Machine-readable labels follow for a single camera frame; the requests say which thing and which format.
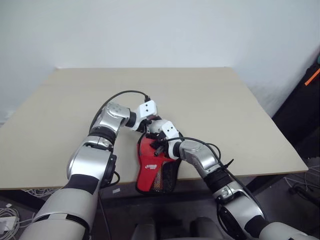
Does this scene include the black cabinet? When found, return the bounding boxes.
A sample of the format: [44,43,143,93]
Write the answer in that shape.
[271,48,320,159]

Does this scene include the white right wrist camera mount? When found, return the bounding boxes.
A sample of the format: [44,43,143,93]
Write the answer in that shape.
[149,120,181,160]

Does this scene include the white floor cables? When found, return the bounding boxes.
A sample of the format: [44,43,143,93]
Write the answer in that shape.
[0,186,65,234]

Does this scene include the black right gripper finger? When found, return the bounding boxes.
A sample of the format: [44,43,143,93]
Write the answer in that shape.
[149,141,166,158]

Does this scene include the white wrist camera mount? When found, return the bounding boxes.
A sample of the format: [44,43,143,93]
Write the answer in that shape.
[134,99,159,133]
[149,120,181,160]

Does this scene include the orange strap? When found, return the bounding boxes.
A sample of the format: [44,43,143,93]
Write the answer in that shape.
[304,68,320,87]

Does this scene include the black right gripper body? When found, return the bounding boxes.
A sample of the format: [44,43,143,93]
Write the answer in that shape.
[146,133,171,151]

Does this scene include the white power adapter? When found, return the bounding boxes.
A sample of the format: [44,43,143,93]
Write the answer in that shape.
[0,215,19,231]

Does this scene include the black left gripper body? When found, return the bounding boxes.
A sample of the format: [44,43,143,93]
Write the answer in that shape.
[140,115,163,137]

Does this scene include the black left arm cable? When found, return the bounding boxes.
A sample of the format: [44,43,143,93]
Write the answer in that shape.
[89,90,152,131]

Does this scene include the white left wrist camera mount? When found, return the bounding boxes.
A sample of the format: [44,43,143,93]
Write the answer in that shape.
[134,99,159,133]

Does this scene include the red and black bag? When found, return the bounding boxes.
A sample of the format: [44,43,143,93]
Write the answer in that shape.
[135,131,183,195]

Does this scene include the black table frame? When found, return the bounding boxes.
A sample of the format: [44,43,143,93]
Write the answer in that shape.
[0,173,291,218]

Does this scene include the black floor cables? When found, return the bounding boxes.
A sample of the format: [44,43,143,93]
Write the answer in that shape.
[281,159,320,202]

